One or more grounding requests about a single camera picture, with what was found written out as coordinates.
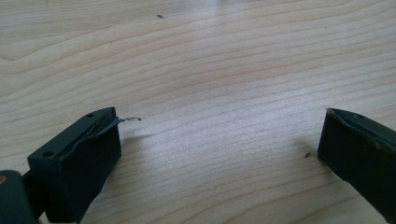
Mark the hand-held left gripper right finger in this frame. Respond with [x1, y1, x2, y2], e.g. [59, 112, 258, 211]
[317, 107, 396, 224]

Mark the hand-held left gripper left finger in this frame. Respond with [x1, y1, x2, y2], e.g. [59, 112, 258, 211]
[26, 106, 142, 224]

